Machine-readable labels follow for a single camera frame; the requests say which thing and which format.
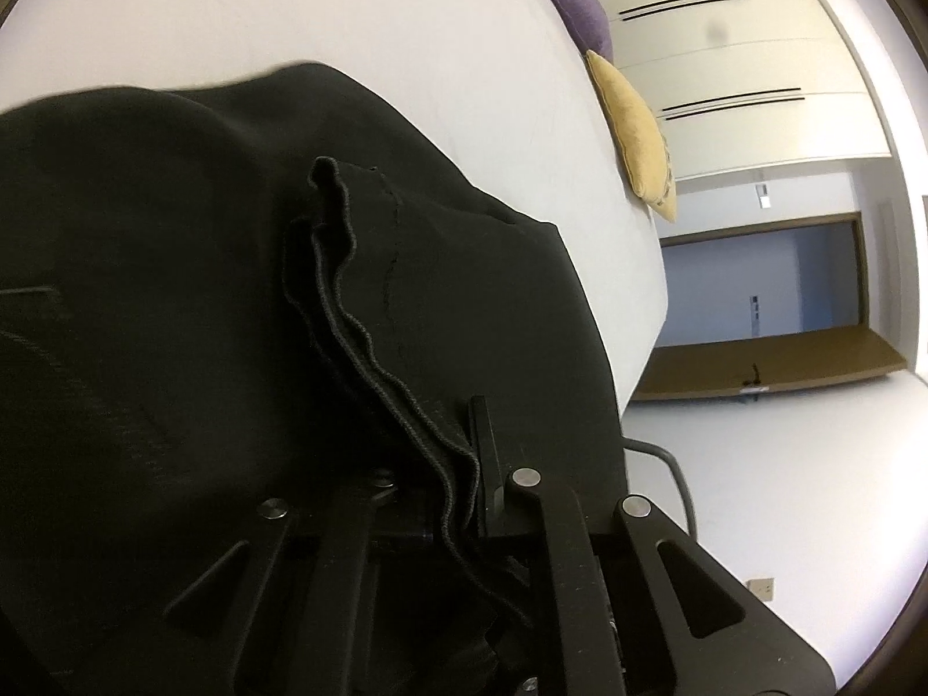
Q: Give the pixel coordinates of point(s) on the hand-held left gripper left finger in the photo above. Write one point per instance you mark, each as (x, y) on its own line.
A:
(275, 551)

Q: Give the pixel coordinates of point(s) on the wall switch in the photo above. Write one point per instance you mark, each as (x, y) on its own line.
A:
(763, 197)

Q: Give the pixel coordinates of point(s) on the bed with white sheet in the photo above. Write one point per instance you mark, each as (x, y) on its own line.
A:
(435, 51)

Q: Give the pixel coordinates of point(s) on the white wardrobe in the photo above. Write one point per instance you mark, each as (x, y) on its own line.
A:
(732, 51)

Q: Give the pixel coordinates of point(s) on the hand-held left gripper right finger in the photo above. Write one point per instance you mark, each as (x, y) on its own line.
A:
(500, 478)

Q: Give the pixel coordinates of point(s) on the purple cushion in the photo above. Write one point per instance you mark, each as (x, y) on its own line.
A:
(573, 7)

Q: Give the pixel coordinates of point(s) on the grey curved metal tube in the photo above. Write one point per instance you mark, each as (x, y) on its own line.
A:
(678, 478)

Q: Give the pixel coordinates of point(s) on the black denim pants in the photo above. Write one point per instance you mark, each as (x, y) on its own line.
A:
(181, 268)

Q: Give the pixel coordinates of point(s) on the yellow cushion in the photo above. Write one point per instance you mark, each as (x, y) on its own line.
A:
(638, 138)

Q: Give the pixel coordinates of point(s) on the wooden door frame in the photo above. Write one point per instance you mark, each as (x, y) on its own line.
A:
(861, 268)

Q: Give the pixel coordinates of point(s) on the wall socket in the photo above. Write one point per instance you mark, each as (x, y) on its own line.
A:
(760, 587)

